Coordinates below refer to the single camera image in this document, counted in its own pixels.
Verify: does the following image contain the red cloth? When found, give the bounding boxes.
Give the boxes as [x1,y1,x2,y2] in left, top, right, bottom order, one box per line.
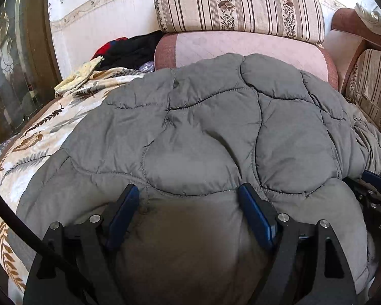
[91,37,129,59]

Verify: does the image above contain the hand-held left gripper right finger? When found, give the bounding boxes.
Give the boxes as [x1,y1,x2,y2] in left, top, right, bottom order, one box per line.
[237,182,358,305]

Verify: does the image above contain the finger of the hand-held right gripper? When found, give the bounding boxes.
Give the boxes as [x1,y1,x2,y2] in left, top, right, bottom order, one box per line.
[362,170,381,193]
[343,177,373,202]

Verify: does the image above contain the square striped floral cushion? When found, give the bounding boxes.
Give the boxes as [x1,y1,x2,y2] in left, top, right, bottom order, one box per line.
[344,48,381,140]

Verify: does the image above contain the wooden door with glass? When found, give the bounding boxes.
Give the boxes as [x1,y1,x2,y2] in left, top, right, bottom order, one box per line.
[0,0,61,166]

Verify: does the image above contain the pale yellow cloth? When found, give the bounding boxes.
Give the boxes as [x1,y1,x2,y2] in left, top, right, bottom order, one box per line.
[55,56,105,95]

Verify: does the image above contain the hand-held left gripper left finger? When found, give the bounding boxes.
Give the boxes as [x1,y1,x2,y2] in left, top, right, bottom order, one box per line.
[22,184,140,305]

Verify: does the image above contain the cream cloth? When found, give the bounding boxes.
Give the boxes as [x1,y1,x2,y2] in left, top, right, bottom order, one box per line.
[355,2,381,37]

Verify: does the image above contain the long striped floral cushion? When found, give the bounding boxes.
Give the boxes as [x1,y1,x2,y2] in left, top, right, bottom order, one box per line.
[154,0,325,44]

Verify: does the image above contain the pink brown sofa cushion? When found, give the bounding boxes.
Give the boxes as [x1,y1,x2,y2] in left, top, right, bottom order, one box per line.
[332,8,381,51]

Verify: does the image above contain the black cable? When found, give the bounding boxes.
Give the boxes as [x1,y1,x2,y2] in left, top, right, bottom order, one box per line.
[0,179,92,293]

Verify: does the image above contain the black clothes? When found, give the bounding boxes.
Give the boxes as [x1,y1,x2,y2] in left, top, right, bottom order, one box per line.
[100,31,164,70]

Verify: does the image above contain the pink bolster cushion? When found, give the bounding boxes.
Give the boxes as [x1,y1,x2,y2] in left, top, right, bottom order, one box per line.
[154,31,339,91]

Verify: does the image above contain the grey hooded puffer jacket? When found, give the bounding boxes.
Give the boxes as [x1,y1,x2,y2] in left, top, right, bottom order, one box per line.
[7,52,381,305]

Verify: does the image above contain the leaf print blanket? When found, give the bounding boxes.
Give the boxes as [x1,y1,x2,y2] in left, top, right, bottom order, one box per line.
[0,68,147,302]

